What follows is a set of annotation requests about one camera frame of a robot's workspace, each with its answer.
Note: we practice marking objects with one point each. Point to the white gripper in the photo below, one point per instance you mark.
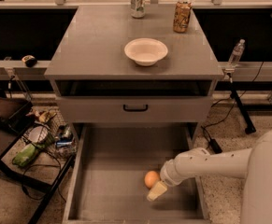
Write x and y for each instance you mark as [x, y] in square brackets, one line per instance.
[170, 174]

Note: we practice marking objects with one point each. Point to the orange fruit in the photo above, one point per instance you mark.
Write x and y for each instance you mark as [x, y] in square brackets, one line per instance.
[151, 177]

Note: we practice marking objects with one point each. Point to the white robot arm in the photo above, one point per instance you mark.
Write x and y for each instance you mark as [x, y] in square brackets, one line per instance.
[254, 165]

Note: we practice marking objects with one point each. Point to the open middle drawer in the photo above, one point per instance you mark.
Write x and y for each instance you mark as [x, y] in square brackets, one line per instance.
[107, 185]

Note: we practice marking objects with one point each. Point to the grey drawer cabinet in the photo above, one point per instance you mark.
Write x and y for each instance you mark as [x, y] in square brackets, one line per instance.
[113, 69]

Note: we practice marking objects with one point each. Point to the black tripod stand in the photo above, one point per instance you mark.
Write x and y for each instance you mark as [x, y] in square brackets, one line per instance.
[234, 95]

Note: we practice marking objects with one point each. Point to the black side table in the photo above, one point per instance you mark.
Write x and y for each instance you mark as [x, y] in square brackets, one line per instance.
[33, 188]

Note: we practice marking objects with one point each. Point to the green chip bag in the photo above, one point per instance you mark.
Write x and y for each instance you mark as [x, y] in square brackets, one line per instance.
[26, 155]

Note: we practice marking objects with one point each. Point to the white bowl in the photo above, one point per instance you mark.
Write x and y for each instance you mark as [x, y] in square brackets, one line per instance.
[145, 51]

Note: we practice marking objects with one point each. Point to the clear plastic water bottle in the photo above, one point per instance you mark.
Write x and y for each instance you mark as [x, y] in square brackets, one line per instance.
[235, 56]

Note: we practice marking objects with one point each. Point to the small black round device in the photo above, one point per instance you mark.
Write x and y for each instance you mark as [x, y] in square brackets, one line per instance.
[29, 61]

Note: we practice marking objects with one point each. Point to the gold soda can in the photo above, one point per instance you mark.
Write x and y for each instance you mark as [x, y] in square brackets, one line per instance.
[182, 16]

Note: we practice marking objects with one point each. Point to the green white soda can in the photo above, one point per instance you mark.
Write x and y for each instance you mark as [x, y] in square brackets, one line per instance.
[137, 8]

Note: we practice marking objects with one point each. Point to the top drawer with black handle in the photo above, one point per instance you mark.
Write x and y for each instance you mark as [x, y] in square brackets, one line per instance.
[134, 110]

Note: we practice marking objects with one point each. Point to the wire basket with clutter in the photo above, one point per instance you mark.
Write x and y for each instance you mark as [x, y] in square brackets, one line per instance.
[51, 133]

